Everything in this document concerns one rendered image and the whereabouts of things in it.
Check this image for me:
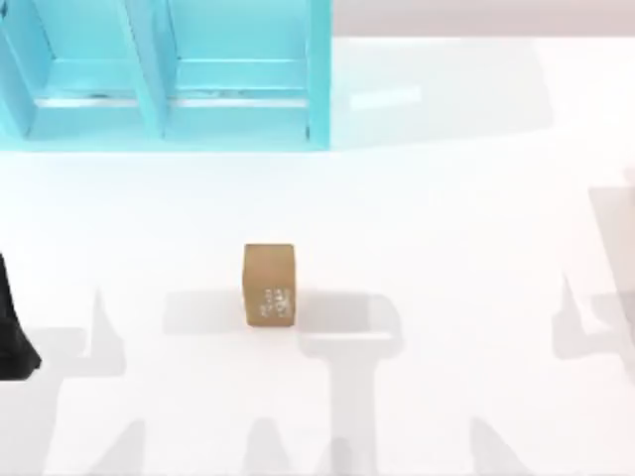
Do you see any brown box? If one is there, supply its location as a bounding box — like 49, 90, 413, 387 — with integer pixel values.
241, 242, 299, 329

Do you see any light blue rack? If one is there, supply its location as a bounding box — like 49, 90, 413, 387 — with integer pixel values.
0, 0, 332, 153

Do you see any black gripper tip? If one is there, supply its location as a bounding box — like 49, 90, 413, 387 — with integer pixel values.
0, 253, 43, 384

